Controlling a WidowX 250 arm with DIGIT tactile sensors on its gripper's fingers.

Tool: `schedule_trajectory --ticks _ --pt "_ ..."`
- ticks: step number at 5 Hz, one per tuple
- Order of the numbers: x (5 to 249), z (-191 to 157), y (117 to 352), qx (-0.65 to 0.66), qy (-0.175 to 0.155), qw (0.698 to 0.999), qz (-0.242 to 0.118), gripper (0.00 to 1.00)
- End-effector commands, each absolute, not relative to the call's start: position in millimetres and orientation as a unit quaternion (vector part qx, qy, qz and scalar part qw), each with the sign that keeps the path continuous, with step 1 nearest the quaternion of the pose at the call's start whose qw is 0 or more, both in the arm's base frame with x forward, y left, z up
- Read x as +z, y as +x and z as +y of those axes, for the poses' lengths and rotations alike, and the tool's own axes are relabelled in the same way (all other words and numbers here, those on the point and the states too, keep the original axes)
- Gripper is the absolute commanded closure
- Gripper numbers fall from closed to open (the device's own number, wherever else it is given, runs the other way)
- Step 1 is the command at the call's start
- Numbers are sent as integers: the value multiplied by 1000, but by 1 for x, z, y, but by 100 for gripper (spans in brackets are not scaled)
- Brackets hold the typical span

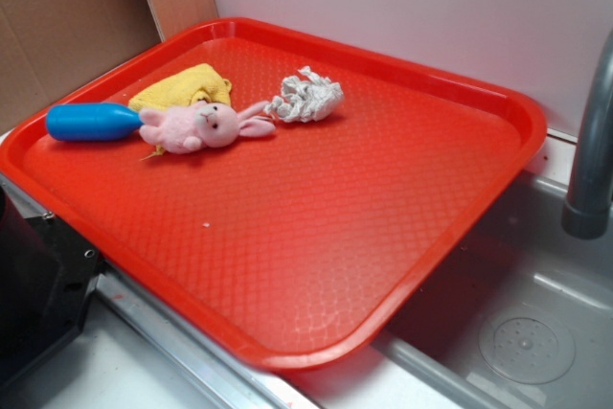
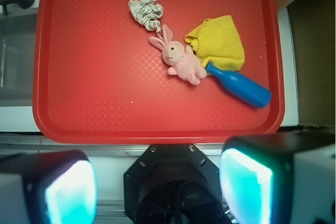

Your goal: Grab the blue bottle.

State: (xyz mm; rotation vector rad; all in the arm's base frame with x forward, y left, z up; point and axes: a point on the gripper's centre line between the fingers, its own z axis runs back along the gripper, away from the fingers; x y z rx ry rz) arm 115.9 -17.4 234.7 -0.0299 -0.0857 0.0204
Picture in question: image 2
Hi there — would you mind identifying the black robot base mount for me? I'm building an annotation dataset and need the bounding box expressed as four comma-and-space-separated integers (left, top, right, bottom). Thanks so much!
123, 144, 231, 223

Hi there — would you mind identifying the pink plush bunny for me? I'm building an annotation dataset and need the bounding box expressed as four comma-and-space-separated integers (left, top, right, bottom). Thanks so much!
149, 25, 207, 86

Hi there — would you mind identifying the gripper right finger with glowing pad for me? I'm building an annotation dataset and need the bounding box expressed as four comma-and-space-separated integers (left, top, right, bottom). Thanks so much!
219, 130, 335, 223

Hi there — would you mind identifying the crumpled white paper towel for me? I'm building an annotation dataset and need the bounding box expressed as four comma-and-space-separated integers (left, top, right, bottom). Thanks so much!
128, 0, 164, 33

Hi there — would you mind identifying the red plastic tray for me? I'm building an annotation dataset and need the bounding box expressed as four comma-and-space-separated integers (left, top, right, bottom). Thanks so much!
33, 0, 285, 144

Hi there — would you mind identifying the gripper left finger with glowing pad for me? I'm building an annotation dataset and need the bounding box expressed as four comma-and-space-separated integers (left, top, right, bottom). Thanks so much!
1, 150, 98, 223

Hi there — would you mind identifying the yellow cloth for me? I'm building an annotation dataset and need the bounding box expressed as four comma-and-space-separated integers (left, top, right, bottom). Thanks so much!
184, 15, 245, 71

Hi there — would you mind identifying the blue plastic bottle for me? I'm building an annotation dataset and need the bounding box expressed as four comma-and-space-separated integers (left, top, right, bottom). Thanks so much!
205, 62, 271, 108

